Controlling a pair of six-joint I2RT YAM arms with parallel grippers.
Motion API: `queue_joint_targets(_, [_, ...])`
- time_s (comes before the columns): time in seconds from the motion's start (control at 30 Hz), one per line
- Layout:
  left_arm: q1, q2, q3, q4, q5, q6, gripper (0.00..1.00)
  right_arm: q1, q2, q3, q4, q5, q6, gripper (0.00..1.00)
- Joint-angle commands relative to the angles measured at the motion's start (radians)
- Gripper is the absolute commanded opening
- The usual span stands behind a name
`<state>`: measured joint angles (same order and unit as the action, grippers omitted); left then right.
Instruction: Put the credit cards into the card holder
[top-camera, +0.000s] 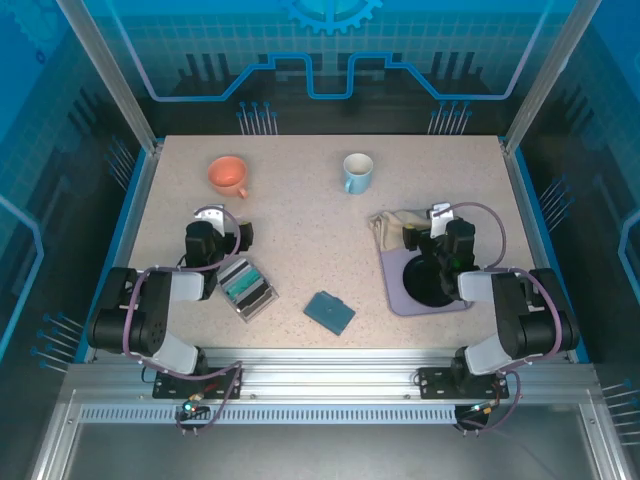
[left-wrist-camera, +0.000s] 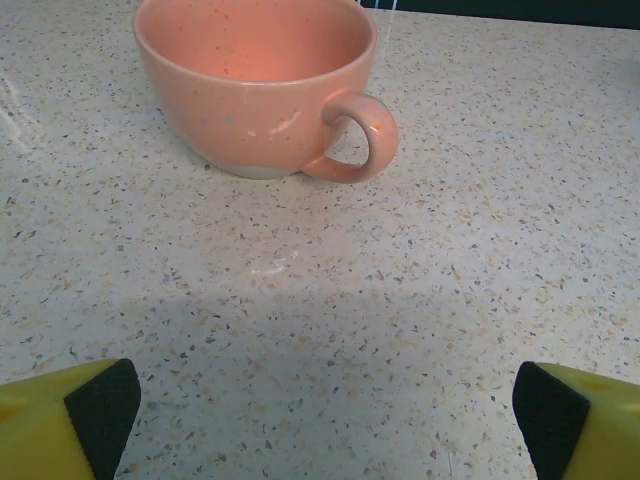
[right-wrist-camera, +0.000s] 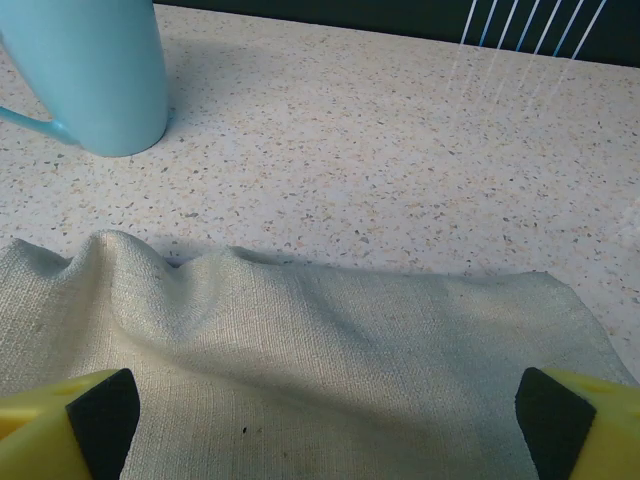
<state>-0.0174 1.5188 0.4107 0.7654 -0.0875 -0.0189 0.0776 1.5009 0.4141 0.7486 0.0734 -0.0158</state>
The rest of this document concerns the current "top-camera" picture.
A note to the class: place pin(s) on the orange cup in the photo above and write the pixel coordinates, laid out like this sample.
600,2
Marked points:
227,172

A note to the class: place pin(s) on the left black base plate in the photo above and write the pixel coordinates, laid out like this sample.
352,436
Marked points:
170,387

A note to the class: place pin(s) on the black bowl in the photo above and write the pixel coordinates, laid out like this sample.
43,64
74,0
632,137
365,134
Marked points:
420,285

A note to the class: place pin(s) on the aluminium frame post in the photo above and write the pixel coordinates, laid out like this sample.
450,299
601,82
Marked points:
115,80
545,80

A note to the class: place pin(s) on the right aluminium frame post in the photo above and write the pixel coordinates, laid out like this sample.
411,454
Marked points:
545,80

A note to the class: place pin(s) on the teal card holder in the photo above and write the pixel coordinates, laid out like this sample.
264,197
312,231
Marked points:
327,312

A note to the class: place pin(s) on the beige cloth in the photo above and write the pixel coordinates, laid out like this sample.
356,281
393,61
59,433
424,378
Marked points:
390,230

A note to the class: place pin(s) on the light blue mug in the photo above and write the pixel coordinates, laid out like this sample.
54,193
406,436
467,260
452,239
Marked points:
357,167

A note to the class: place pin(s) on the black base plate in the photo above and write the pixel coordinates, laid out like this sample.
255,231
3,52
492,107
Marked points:
435,385
170,387

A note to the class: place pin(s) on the left aluminium frame post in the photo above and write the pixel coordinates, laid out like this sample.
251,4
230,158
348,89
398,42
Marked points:
115,80

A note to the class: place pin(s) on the silver card with dark stripe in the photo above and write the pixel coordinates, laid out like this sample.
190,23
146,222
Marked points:
235,267

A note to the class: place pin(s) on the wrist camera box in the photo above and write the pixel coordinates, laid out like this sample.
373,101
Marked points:
210,216
440,220

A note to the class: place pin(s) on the small led board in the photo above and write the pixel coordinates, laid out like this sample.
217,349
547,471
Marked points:
482,409
190,408

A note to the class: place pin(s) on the metal bottom panel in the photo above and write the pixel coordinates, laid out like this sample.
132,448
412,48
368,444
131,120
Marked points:
320,450

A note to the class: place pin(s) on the left small LED board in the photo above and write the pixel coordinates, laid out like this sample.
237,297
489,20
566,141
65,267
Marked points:
190,408

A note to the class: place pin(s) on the aluminium side rail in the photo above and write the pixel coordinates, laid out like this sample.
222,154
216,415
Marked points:
136,225
529,225

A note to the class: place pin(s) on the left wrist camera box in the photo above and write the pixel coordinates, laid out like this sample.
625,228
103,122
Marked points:
210,216

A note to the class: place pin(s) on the right aluminium side rail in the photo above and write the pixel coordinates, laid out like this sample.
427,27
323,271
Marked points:
529,225

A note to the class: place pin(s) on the aluminium front rail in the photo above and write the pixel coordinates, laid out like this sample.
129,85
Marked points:
325,375

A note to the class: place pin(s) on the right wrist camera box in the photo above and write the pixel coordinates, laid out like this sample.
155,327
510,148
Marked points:
440,220

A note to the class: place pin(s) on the left aluminium side rail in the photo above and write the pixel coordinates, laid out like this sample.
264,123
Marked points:
136,225

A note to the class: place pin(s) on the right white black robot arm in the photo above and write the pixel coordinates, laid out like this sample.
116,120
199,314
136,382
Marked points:
530,315

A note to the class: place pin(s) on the right small LED board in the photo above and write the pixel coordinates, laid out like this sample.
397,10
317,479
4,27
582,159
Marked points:
482,409

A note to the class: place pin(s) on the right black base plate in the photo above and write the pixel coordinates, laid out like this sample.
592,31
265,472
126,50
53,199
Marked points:
435,385

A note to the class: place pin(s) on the green card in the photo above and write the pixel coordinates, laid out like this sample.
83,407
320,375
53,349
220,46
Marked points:
245,286

